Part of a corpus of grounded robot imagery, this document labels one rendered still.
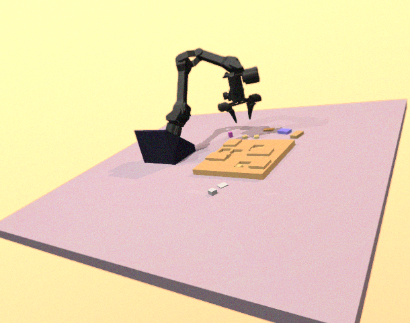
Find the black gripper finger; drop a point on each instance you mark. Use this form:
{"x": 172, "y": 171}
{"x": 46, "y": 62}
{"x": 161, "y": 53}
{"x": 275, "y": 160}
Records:
{"x": 232, "y": 112}
{"x": 250, "y": 109}

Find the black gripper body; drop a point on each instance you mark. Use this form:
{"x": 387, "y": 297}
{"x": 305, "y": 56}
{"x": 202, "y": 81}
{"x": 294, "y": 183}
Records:
{"x": 238, "y": 97}

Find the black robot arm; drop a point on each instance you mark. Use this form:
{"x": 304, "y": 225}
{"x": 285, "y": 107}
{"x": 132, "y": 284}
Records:
{"x": 181, "y": 110}

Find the purple block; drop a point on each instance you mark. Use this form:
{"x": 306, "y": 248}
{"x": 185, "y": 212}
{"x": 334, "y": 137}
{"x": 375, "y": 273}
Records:
{"x": 284, "y": 131}

